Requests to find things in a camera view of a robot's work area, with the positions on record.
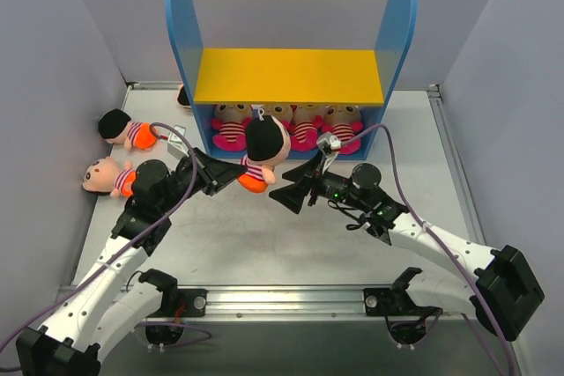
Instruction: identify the black-haired doll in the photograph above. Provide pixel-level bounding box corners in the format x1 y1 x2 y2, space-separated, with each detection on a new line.
82 157 137 198
98 108 157 151
176 85 191 110
238 107 291 194

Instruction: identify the pink plush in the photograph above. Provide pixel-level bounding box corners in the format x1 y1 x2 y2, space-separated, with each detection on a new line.
290 104 325 152

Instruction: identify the white plush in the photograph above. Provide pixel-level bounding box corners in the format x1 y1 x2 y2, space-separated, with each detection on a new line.
256 103 293 129
211 103 253 151
322 105 363 144

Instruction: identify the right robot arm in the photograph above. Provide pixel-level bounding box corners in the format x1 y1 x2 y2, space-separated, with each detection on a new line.
269 153 545 342

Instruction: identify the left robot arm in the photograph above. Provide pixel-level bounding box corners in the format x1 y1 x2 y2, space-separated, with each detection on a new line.
16 149 246 375

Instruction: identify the black-haired doll behind shelf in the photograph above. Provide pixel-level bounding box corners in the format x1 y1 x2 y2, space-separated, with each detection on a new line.
176 85 191 110

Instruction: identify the blue and yellow toy shelf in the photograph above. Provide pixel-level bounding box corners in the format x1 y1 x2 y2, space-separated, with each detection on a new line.
165 0 418 159

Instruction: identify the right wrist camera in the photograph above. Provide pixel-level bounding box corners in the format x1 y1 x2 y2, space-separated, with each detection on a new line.
317 132 341 173

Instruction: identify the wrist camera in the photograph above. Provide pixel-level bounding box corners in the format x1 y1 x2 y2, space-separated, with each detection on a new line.
317 132 341 173
167 125 188 159

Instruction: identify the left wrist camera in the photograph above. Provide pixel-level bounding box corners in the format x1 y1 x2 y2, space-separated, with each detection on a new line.
167 125 188 159

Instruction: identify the aluminium back rail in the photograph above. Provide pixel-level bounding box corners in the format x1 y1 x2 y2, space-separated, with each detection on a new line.
126 81 182 91

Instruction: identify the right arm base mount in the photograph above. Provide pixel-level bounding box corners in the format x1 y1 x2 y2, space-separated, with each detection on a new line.
363 267 439 317

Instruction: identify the aluminium front rail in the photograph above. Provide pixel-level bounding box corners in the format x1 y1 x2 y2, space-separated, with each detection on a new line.
56 284 481 322

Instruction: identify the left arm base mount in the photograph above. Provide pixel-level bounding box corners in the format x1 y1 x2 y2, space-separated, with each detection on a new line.
150 288 208 319

